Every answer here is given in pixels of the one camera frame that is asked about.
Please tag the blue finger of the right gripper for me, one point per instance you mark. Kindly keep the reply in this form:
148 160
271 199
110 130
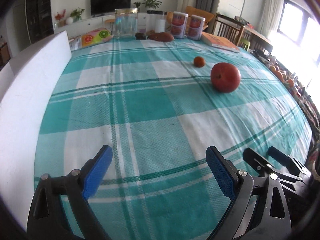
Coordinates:
270 218
293 165

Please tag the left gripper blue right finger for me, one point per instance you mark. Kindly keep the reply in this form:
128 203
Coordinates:
237 185

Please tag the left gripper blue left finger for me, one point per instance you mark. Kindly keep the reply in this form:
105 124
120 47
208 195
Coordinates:
47 218

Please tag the large red apple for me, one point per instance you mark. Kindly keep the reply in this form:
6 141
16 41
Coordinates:
225 77

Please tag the teal plaid tablecloth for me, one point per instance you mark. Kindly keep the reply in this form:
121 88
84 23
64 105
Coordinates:
159 113

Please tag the small orange tangerine back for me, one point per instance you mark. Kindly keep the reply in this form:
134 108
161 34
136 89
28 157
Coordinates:
199 62

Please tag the white cardboard box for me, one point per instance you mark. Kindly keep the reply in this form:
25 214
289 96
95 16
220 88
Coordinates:
27 82

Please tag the orange book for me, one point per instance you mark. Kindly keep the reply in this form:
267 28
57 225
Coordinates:
219 42

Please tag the wooden chair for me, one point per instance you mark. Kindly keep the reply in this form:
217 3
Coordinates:
229 28

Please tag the red can right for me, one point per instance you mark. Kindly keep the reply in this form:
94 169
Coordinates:
195 27

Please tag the red can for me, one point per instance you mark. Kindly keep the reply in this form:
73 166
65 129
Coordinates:
195 27
178 24

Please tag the sweet potato by jars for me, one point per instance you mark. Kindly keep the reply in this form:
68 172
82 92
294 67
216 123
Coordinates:
161 37

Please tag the red can left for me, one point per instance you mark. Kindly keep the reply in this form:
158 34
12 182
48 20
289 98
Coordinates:
178 24

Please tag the dark mushroom by jars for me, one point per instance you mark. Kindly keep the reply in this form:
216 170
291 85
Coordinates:
141 36

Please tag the clear jar black lid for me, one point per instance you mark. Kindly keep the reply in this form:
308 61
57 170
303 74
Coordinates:
155 21

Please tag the fruit print pouch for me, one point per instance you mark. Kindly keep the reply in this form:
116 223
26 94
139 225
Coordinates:
96 36

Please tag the red flower vase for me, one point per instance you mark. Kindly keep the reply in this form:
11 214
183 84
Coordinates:
59 17

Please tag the glass jar gold lid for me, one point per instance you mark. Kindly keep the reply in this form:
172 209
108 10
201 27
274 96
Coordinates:
126 23

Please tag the green potted plant right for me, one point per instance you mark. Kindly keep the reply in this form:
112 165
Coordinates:
151 4

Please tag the black display cabinet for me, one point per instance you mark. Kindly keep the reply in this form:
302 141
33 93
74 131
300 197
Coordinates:
38 19

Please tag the white tv cabinet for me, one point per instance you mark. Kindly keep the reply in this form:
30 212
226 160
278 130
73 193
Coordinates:
106 21

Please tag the black television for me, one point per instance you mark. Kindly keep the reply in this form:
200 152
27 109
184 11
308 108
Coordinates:
101 7

